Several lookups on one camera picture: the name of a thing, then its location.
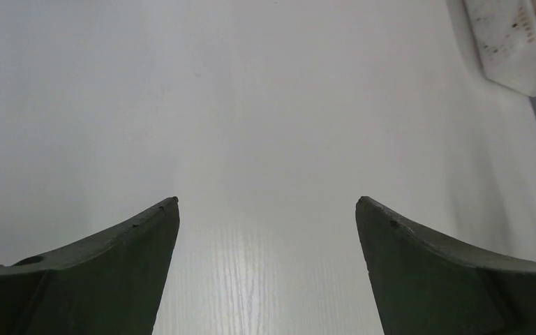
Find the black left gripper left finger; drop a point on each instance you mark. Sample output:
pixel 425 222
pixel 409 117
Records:
pixel 110 282

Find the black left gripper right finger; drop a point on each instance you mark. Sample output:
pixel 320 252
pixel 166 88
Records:
pixel 426 282

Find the white plastic laundry basket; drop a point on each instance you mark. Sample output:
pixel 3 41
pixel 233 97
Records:
pixel 505 34

